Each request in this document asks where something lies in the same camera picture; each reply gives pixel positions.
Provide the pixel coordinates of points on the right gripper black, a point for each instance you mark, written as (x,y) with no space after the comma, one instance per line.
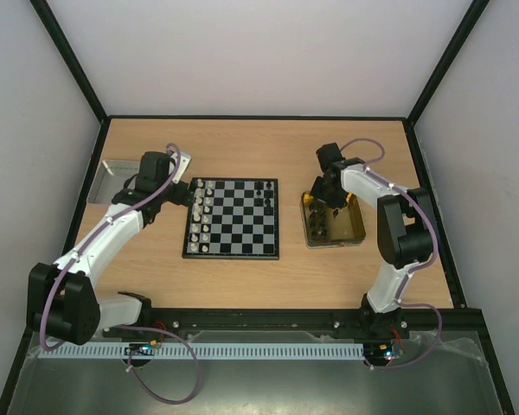
(324,195)

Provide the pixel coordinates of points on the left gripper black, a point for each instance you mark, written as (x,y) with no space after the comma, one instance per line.
(182,199)

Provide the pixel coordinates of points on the gold tin box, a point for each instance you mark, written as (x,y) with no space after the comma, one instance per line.
(326,227)

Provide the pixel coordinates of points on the black silver chess board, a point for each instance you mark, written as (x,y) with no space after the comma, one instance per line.
(240,216)

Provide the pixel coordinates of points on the silver tin lid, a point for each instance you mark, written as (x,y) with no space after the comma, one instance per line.
(109,179)

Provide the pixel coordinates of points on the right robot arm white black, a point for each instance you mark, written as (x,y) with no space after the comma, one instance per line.
(405,234)

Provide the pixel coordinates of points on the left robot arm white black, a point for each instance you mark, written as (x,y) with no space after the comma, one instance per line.
(62,305)

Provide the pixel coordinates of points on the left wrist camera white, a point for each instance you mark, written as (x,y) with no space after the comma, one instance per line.
(179,163)

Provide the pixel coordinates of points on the white slotted cable duct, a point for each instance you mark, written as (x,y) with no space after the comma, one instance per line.
(210,352)

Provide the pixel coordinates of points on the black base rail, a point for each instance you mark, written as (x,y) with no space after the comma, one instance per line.
(259,322)

